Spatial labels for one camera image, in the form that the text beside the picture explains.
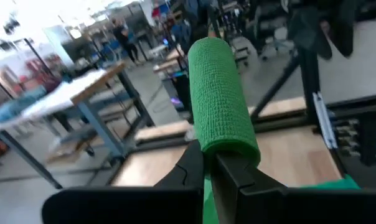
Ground person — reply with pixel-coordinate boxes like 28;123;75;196
111;18;143;65

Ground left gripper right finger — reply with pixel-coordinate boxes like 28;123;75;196
210;151;288;224

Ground wooden workbench blue legs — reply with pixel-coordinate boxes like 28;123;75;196
0;61;156;190

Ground silver metal bracket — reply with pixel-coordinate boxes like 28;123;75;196
312;91;339;150

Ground grass green elastic bandage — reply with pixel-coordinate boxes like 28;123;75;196
187;37;362;224

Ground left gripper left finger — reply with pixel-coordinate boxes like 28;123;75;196
153;139;205;188

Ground black office chair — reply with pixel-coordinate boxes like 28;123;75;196
255;6;299;62

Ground black electronics box blue labels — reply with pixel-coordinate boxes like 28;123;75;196
331;108;376;167

